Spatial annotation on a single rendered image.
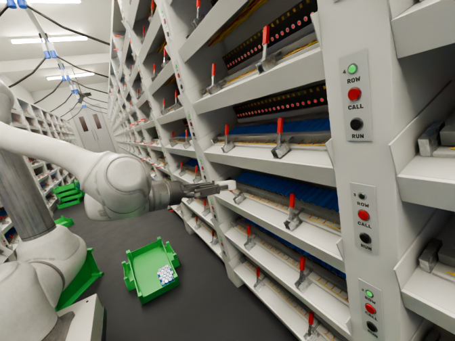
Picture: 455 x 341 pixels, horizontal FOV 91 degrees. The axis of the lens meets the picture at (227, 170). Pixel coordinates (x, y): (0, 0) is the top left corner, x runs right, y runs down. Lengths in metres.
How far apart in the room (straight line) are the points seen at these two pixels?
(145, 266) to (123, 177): 1.05
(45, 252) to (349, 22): 1.00
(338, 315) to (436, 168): 0.42
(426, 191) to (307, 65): 0.25
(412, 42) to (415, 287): 0.35
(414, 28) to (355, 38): 0.06
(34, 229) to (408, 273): 1.01
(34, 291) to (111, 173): 0.51
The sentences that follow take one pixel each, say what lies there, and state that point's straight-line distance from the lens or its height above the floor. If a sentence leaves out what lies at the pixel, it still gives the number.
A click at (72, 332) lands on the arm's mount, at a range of 0.99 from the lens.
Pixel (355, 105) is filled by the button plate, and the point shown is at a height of 0.79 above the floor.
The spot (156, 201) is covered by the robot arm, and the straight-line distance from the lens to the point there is 0.67.
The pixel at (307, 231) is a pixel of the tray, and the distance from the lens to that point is 0.60.
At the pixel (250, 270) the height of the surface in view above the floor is 0.13.
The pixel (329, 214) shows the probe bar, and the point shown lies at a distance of 0.59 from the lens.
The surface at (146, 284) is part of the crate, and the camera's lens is 1.41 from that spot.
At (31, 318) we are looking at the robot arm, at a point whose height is 0.41.
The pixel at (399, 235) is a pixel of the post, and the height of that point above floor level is 0.59.
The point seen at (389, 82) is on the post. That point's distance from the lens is 0.36.
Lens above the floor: 0.82
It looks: 14 degrees down
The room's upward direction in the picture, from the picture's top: 13 degrees counter-clockwise
